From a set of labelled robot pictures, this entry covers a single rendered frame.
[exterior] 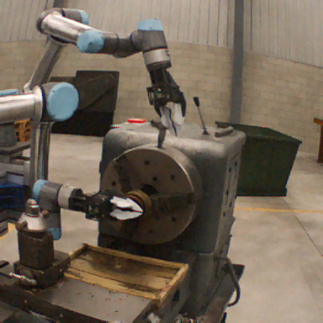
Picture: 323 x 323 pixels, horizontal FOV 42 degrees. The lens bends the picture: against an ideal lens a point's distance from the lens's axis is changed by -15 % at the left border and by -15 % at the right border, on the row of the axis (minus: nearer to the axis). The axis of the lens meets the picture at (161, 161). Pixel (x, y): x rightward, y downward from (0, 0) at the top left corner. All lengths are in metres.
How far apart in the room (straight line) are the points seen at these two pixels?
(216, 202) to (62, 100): 0.64
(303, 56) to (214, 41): 2.51
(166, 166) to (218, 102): 10.11
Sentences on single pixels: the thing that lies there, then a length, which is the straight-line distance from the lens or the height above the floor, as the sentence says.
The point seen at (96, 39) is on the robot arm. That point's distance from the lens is 1.31.
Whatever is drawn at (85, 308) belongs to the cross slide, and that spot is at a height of 0.97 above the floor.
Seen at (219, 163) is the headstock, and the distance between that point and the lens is 1.61.
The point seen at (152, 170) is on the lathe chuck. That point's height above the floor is 1.17.
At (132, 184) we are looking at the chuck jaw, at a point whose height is 1.14.
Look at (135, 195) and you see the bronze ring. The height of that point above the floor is 1.12.
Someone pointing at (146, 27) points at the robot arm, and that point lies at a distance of 1.34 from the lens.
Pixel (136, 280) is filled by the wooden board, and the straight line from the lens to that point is 1.37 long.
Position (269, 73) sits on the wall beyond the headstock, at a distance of 11.75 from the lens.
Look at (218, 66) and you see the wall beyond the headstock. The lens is 11.57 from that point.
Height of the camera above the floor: 1.47
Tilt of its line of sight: 10 degrees down
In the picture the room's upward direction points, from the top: 5 degrees clockwise
